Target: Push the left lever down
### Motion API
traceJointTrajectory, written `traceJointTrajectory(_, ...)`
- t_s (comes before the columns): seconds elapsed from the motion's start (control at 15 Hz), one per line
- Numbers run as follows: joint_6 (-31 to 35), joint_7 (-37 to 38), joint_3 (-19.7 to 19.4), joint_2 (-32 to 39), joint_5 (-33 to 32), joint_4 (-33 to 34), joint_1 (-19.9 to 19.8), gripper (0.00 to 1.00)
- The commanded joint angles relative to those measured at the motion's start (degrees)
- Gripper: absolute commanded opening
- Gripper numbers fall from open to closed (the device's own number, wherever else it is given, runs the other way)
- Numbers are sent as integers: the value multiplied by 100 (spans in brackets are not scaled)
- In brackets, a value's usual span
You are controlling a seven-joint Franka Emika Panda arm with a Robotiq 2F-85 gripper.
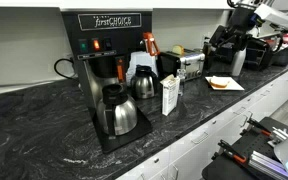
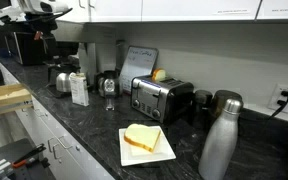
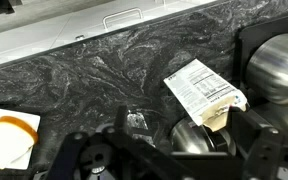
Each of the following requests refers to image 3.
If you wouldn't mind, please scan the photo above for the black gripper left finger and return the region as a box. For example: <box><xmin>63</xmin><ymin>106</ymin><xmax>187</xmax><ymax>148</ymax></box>
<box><xmin>47</xmin><ymin>106</ymin><xmax>158</xmax><ymax>180</ymax></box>

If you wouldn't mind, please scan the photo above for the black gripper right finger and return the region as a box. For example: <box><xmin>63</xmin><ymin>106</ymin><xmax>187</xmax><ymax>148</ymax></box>
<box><xmin>229</xmin><ymin>108</ymin><xmax>288</xmax><ymax>180</ymax></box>

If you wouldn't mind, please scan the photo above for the white paper carton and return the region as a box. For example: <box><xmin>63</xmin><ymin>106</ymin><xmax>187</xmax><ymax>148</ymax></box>
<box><xmin>164</xmin><ymin>59</ymin><xmax>247</xmax><ymax>132</ymax></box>

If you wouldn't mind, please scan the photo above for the steel milk jug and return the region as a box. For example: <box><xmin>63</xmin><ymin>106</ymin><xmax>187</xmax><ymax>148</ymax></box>
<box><xmin>170</xmin><ymin>117</ymin><xmax>236</xmax><ymax>156</ymax></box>

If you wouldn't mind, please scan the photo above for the black coffee machine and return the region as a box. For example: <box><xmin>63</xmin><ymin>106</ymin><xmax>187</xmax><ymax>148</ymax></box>
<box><xmin>232</xmin><ymin>11</ymin><xmax>288</xmax><ymax>148</ymax></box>

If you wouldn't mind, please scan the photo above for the white bread slice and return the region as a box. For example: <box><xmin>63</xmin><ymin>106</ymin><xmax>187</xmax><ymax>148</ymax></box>
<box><xmin>0</xmin><ymin>116</ymin><xmax>39</xmax><ymax>169</ymax></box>

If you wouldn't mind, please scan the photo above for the white square plate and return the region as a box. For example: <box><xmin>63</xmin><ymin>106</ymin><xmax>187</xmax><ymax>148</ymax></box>
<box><xmin>0</xmin><ymin>109</ymin><xmax>40</xmax><ymax>170</ymax></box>

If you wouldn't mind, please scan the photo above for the white drawer front with handle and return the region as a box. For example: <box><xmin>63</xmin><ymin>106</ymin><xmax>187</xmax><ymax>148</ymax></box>
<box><xmin>0</xmin><ymin>0</ymin><xmax>215</xmax><ymax>64</ymax></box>

